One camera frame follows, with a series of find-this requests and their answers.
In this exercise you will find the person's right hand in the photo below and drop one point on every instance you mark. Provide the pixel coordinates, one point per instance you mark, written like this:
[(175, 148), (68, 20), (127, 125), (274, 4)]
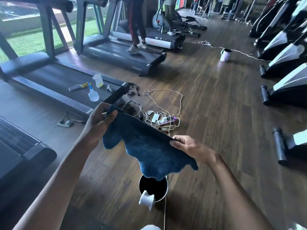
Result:
[(194, 148)]

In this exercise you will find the person's left hand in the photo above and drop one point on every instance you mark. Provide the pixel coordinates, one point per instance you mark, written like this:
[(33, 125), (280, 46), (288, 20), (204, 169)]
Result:
[(94, 128)]

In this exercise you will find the person's right thumb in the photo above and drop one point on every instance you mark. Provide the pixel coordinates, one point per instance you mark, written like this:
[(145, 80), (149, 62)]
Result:
[(178, 144)]

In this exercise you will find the person's left thumb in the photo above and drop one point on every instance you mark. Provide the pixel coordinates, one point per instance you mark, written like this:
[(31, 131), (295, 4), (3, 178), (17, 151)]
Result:
[(109, 116)]

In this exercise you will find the blue microfiber cloth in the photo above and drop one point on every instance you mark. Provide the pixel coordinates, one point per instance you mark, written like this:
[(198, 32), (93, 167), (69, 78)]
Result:
[(148, 148)]

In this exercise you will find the person's left forearm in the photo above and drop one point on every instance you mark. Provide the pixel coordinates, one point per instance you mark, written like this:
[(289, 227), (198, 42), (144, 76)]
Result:
[(56, 186)]

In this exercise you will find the person's right forearm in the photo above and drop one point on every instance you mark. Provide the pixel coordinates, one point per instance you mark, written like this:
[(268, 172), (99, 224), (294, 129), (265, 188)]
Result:
[(236, 196)]

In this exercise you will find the white power strip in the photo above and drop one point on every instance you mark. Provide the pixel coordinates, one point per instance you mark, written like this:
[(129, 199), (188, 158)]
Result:
[(168, 120)]

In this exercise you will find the clear spray bottle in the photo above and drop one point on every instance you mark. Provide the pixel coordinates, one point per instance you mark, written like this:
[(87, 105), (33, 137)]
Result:
[(93, 94)]

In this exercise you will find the small grey part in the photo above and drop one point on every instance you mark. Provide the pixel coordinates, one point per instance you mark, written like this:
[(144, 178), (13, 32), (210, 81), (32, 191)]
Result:
[(109, 88)]

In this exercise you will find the small black parts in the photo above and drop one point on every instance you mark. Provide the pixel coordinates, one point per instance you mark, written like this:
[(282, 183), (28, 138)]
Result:
[(132, 90)]

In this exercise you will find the white phone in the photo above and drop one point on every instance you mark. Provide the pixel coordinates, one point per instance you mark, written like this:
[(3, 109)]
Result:
[(155, 118)]

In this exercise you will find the clear measuring cup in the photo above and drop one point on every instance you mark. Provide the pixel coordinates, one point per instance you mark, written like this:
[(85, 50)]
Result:
[(98, 80)]

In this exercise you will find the grey flat tool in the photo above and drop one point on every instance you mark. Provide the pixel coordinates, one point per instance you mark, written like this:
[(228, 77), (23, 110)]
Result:
[(74, 87)]

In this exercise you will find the floor power socket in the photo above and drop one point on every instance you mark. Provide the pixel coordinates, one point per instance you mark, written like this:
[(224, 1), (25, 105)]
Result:
[(64, 123)]

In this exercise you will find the metal bucket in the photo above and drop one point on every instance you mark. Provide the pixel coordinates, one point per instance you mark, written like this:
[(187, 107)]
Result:
[(153, 188)]

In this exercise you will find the white and black treadmill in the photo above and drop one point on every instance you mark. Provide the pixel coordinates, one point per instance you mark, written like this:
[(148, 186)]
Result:
[(158, 38)]

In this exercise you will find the small white bucket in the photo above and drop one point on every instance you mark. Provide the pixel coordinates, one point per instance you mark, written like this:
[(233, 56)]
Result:
[(226, 55)]

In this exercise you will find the black and white exercise bike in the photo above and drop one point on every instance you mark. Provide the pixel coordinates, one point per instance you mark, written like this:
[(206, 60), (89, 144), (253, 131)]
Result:
[(268, 19), (287, 88), (285, 59), (289, 143), (280, 37)]

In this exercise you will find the gym weight machines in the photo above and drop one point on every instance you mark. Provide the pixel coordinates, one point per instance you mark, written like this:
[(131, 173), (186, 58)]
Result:
[(223, 7)]

